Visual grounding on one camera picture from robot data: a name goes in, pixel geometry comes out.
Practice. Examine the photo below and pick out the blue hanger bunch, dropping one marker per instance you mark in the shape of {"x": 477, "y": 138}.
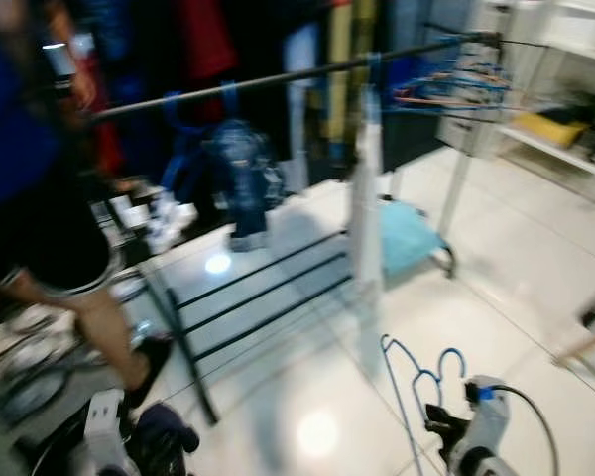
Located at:
{"x": 446, "y": 79}

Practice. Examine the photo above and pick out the light blue bag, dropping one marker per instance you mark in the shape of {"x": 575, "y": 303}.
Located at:
{"x": 409, "y": 238}

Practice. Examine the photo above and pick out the white crumpled cloth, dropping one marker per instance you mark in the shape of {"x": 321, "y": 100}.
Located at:
{"x": 164, "y": 218}

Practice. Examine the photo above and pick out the white hanging cloth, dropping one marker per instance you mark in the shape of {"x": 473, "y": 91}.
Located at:
{"x": 367, "y": 198}

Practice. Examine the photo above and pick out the white shelf unit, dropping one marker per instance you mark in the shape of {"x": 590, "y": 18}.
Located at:
{"x": 550, "y": 151}

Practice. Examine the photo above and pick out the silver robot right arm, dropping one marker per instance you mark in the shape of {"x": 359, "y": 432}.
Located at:
{"x": 476, "y": 468}

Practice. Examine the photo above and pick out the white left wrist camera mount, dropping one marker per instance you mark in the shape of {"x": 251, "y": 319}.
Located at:
{"x": 107, "y": 426}

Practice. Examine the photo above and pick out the hanging denim garment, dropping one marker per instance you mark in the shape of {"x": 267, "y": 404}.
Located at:
{"x": 243, "y": 169}

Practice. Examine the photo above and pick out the wooden pole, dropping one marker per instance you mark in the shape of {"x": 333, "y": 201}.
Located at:
{"x": 585, "y": 344}

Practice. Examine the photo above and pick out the person in blue shirt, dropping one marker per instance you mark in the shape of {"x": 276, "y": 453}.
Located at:
{"x": 30, "y": 149}

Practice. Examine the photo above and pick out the yellow cloth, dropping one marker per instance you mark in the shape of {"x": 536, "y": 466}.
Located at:
{"x": 547, "y": 129}

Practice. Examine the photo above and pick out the black clothes rack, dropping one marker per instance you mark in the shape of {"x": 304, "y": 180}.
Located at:
{"x": 288, "y": 78}

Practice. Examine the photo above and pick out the red hanging garment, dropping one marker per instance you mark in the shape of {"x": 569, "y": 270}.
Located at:
{"x": 206, "y": 35}

